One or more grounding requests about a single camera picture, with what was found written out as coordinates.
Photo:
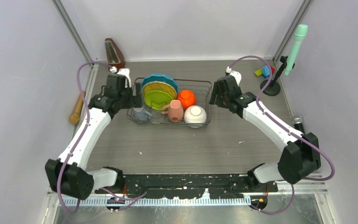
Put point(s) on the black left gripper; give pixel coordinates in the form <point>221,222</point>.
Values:
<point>135,101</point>

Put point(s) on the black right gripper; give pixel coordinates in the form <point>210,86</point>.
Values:
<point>216,91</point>

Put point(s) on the grey blue mug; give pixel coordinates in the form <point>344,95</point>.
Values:
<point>141,114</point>

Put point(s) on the lime green plate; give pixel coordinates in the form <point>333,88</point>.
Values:
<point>157,99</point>

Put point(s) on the white bowl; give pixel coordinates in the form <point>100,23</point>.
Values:
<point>195,116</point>

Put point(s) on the yellow woven pattern plate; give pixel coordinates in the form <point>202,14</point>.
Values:
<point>160,86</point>

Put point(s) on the orange bowl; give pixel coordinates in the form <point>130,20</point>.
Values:
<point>187,98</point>

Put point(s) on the black wire dish rack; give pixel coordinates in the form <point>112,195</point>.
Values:
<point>202,91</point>

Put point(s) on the blue polka dot plate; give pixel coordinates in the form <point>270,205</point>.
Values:
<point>160,78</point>

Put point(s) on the pink mug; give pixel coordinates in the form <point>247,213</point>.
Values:
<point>174,111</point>

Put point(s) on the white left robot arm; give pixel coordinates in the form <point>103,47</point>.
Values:
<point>67,174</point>

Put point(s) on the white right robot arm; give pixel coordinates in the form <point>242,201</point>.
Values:
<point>297,160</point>

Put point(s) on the brown metronome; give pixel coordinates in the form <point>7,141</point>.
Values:
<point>114,55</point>

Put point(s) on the colourful toy blocks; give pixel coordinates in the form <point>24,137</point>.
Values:
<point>264,72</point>

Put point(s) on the black microphone stand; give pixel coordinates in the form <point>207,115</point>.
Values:
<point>274,88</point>

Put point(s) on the wooden rolling pin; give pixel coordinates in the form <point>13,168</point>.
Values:
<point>75,115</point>

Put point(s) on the black handheld microphone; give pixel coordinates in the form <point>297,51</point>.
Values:
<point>297,121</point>

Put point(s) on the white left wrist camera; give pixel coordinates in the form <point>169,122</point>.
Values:
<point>124,72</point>

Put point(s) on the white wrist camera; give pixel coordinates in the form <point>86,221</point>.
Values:
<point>234,73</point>
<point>124,72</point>

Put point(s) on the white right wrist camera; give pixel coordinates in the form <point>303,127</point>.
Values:
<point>234,73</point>

